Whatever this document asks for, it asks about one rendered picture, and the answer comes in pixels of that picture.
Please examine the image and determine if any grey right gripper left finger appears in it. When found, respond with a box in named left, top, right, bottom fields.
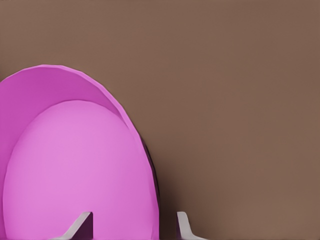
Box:
left=58, top=211, right=94, bottom=240

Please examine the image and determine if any pink plate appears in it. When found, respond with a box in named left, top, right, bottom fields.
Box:
left=0, top=64, right=161, bottom=240

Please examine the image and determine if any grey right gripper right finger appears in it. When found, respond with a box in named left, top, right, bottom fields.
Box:
left=176, top=211, right=208, bottom=240

